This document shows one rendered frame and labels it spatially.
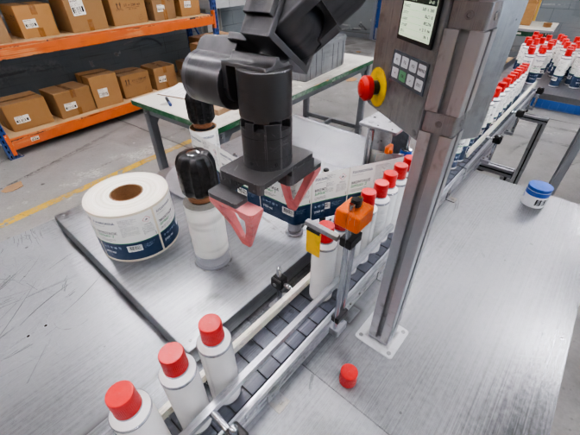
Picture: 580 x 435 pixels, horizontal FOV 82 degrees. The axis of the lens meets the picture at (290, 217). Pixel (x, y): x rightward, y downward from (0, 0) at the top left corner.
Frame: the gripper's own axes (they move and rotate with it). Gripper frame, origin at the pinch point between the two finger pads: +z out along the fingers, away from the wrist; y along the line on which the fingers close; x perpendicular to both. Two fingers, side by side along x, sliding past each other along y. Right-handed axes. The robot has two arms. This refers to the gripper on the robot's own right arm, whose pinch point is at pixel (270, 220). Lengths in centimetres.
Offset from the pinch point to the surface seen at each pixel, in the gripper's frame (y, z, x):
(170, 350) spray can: 16.9, 12.6, -3.6
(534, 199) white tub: -94, 34, 33
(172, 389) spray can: 19.1, 17.2, -2.0
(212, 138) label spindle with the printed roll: -38, 16, -55
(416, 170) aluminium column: -17.5, -4.1, 12.7
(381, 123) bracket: -55, 6, -8
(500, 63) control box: -24.1, -17.8, 17.7
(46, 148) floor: -73, 117, -350
